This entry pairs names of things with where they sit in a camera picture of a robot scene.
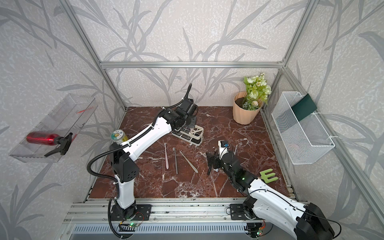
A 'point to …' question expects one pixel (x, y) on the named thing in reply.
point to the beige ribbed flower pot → (242, 116)
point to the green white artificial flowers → (256, 90)
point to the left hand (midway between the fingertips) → (192, 120)
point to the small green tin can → (117, 136)
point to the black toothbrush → (209, 170)
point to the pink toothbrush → (167, 164)
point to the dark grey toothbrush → (174, 149)
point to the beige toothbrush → (193, 166)
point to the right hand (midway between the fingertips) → (214, 151)
